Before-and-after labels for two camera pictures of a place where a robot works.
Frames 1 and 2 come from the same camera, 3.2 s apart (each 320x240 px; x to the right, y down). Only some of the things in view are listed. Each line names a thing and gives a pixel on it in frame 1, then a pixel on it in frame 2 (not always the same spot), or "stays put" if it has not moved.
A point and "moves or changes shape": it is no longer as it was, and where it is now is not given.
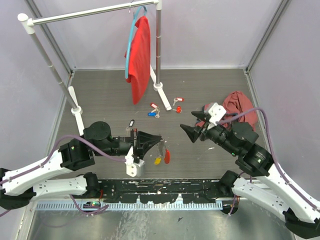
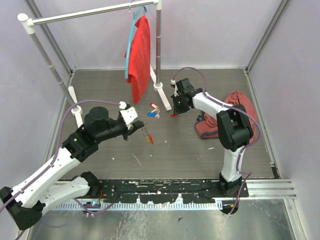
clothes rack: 76,109 stays put
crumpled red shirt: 235,103 stays put
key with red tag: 155,106 stays put
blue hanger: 127,61 stays put
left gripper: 144,140 → 134,127
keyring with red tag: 167,156 moves or changes shape
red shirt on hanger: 139,75 stays put
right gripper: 193,131 → 177,110
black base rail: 157,191 stays put
